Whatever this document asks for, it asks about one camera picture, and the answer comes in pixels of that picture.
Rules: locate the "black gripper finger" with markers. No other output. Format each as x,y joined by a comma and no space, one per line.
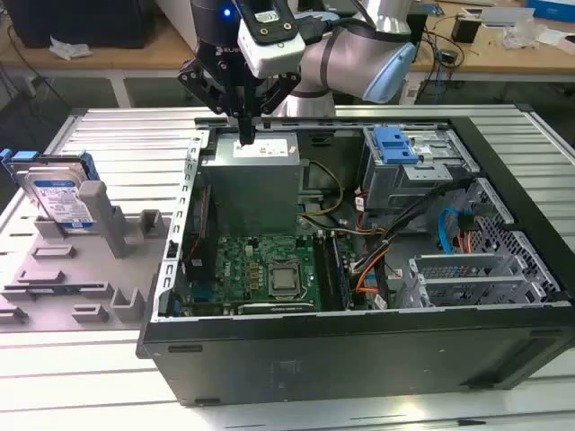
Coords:
202,83
278,92

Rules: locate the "hard disk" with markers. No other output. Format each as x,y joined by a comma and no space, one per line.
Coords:
54,197

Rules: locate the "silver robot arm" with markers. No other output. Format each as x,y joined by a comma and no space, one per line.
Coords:
350,58

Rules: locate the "metal disk bay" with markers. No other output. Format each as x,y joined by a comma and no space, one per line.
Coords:
471,292

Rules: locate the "wooden desk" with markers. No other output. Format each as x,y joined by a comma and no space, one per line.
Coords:
135,54

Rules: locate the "grey power supply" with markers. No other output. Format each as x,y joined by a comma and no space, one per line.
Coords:
251,197

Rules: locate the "blue drive latch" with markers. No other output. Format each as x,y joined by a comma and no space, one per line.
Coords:
395,148

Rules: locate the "black box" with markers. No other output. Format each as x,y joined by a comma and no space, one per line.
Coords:
81,22

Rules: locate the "crumpled white paper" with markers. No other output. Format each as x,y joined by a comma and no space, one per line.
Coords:
67,49

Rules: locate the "metal optical drive cage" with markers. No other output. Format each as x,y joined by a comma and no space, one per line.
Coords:
404,188

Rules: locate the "green motherboard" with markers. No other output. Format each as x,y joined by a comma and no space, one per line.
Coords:
238,256

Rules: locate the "black case fan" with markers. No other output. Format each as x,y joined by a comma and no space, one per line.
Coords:
200,269

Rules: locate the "silver CPU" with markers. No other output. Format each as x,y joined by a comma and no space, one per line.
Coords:
284,278

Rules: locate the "installed RAM stick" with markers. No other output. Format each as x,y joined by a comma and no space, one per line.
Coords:
342,278

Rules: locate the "black square motor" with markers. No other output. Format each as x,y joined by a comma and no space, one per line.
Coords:
466,29

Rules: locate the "grey parts rack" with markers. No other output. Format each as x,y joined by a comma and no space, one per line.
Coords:
135,269

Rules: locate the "black open PC case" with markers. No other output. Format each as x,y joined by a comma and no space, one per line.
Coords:
359,359

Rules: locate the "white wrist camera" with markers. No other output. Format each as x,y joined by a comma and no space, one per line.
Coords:
274,56

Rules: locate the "black camera bracket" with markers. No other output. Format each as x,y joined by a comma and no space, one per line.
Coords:
269,13

